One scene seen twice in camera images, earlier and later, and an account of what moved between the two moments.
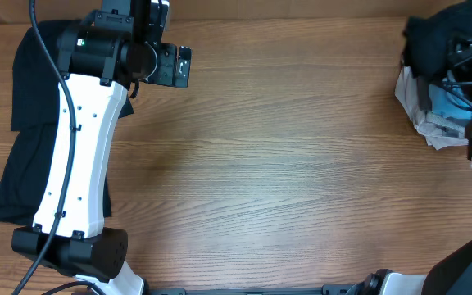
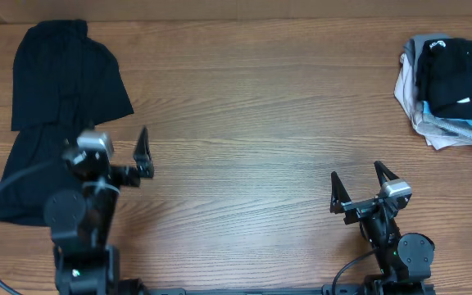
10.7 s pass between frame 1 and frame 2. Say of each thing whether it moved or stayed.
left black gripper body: moved
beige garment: stayed
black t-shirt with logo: moved
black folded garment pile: stayed
